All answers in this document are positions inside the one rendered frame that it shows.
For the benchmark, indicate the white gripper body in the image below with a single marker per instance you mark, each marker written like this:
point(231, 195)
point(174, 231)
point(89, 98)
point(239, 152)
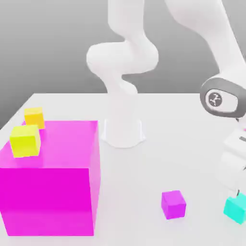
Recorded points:
point(231, 169)

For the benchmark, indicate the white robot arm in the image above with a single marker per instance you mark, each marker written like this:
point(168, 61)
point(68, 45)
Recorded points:
point(123, 57)

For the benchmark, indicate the small yellow cube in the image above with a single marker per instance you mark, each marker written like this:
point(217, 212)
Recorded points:
point(24, 142)

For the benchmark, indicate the large magenta box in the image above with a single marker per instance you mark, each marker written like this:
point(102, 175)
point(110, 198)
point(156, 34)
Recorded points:
point(46, 199)

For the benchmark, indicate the small cyan cube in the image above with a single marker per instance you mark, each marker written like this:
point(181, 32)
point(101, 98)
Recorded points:
point(236, 208)

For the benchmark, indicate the small purple cube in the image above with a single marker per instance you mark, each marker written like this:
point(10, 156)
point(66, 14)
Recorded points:
point(174, 205)

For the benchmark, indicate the small orange cube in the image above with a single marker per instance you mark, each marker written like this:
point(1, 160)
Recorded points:
point(34, 117)

